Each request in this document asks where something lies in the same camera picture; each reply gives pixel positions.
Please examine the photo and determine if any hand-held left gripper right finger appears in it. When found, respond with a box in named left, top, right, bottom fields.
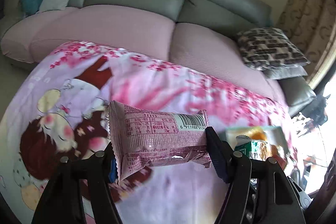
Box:
left=205, top=126, right=306, bottom=224

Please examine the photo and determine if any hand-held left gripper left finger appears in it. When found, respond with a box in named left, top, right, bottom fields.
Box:
left=31, top=143, right=118, bottom=224

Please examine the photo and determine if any green and white snack packet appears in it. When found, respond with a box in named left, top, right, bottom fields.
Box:
left=234, top=135, right=269, bottom=161

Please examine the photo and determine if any yellow snack packet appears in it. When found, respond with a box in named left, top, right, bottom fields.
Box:
left=250, top=128, right=270, bottom=142

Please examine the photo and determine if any pink barcode snack packet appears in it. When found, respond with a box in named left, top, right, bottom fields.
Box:
left=108, top=100, right=212, bottom=183

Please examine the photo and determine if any shallow teal cardboard box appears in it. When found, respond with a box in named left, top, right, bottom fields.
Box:
left=225, top=126, right=290, bottom=162

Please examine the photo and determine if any printed cartoon blanket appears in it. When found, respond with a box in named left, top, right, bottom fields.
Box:
left=0, top=40, right=305, bottom=224

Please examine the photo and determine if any grey pillow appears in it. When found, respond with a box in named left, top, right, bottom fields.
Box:
left=262, top=65, right=308, bottom=81

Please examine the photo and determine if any dark object by window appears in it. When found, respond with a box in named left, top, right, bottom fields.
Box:
left=312, top=94, right=329, bottom=125

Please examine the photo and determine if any black patterned pillow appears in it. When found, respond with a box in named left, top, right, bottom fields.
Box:
left=236, top=27, right=311, bottom=71

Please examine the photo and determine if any pink sofa cover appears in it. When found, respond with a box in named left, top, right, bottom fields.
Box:
left=0, top=4, right=285, bottom=106

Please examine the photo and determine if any beige patterned curtain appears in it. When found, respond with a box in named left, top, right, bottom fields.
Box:
left=275, top=0, right=336, bottom=89

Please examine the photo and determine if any blue cloth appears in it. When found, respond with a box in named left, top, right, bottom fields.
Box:
left=19, top=0, right=43, bottom=17

